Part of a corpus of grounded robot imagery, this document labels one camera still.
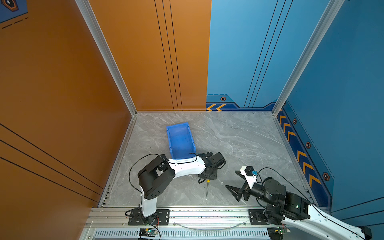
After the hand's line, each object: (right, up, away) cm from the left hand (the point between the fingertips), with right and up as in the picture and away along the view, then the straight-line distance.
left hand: (213, 175), depth 87 cm
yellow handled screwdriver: (-3, -2, -3) cm, 5 cm away
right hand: (+6, +4, -18) cm, 20 cm away
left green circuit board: (-33, -22, -16) cm, 43 cm away
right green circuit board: (+31, -20, -17) cm, 41 cm away
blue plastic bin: (-20, +18, +16) cm, 32 cm away
